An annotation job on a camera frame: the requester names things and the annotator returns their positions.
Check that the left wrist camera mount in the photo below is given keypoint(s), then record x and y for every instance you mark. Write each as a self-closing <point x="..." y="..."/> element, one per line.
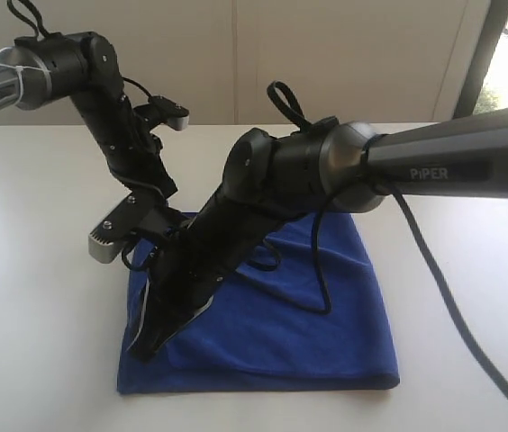
<point x="160" y="110"/>

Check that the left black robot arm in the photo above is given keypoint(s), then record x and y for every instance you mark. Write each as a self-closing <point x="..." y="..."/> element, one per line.
<point x="84" y="68"/>

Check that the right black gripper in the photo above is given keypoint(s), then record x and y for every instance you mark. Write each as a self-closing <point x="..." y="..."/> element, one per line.
<point x="183" y="278"/>

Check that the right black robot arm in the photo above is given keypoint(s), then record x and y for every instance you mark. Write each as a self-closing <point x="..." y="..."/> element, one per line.
<point x="330" y="167"/>

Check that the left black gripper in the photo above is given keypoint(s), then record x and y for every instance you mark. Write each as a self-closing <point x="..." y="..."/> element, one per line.
<point x="134" y="160"/>

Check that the blue microfibre towel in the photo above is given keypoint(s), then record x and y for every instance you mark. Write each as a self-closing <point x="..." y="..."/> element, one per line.
<point x="316" y="323"/>

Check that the dark window frame post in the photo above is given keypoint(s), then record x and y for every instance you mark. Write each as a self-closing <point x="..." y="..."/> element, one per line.
<point x="489" y="36"/>

